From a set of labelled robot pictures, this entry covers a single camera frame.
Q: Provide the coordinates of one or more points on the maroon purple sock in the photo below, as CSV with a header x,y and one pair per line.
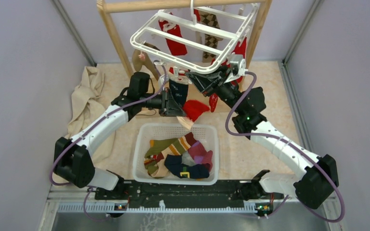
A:
x,y
200,155

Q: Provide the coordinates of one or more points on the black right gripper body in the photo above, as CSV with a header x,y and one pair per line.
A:
x,y
228,92

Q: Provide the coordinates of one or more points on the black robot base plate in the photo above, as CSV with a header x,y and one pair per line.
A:
x,y
222,194

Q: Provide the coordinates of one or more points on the olive green striped sock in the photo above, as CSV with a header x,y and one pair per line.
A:
x,y
153,161

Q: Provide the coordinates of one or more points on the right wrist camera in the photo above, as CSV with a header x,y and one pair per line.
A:
x,y
237,65

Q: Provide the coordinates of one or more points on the red snowflake pattern sock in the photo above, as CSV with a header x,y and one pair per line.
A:
x,y
213,99

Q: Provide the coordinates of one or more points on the white slotted cable duct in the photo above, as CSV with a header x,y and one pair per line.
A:
x,y
112,207

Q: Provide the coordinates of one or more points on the small pink sock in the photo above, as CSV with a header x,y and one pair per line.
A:
x,y
142,56

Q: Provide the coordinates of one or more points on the white plastic clip hanger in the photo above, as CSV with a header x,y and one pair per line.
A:
x,y
186,52

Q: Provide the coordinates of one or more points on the tan brown sock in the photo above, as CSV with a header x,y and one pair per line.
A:
x,y
138,64

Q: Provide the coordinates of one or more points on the brown argyle sock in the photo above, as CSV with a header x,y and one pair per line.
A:
x,y
209,19

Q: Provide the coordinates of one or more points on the grey striped sock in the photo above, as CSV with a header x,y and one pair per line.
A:
x,y
187,159

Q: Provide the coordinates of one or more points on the black santa belt sock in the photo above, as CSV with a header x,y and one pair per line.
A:
x,y
174,165

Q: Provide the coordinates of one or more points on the white perforated plastic basket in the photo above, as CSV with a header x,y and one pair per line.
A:
x,y
206,134

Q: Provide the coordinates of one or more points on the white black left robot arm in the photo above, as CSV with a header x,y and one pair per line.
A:
x,y
73,156

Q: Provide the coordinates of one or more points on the navy patterned sock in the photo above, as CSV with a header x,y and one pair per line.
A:
x,y
179,92

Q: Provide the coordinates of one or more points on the wooden hanger rack frame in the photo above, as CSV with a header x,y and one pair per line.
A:
x,y
181,12

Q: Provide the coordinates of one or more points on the beige crumpled cloth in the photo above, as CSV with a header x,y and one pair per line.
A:
x,y
89,100

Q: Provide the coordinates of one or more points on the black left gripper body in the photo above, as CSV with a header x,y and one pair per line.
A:
x,y
163,111

